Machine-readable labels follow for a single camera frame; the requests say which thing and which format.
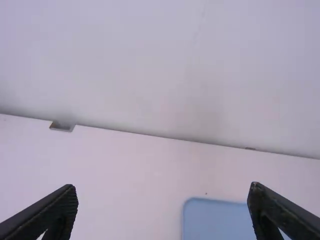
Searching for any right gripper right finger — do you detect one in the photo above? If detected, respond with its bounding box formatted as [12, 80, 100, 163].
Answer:
[246, 181, 320, 240]

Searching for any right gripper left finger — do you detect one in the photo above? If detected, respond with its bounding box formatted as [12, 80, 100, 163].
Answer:
[0, 183, 79, 240]

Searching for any blue mat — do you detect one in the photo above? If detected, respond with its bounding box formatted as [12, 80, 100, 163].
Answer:
[183, 197, 293, 240]

